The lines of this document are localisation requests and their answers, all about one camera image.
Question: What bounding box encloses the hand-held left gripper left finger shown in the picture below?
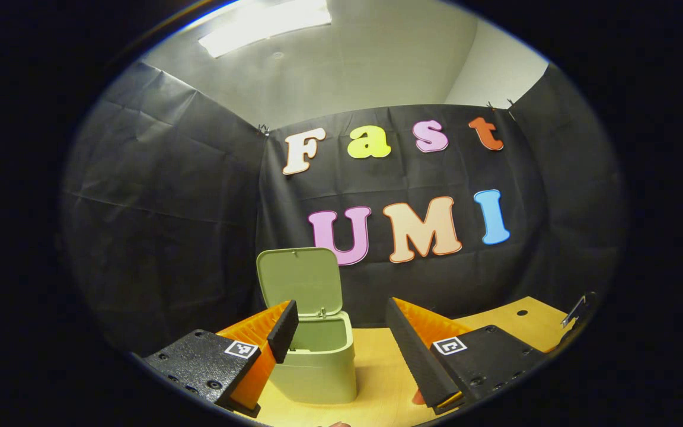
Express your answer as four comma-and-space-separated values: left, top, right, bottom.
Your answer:
142, 299, 299, 419

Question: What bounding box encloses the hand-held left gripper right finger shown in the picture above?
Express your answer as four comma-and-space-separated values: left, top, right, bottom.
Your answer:
384, 297, 551, 416

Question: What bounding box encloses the pale green desktop garbage bin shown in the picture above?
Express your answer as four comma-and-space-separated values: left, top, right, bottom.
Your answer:
256, 247, 358, 405

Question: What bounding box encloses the wooden desktop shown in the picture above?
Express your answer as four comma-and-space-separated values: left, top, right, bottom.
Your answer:
247, 297, 579, 427

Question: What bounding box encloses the black backdrop cloth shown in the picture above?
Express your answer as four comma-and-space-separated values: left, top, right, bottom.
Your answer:
60, 59, 625, 356

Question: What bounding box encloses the ceiling light panel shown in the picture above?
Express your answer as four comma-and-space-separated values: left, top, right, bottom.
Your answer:
198, 0, 333, 58

